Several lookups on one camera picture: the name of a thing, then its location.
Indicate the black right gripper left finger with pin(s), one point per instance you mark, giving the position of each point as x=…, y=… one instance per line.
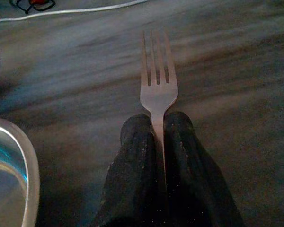
x=132, y=170

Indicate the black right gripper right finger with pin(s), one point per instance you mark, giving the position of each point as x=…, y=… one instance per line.
x=191, y=170

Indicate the silver metal fork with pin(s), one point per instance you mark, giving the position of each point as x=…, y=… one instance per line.
x=158, y=94

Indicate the round metal plate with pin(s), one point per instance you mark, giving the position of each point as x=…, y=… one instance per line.
x=11, y=175

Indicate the small red object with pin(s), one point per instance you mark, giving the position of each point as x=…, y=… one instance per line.
x=39, y=1

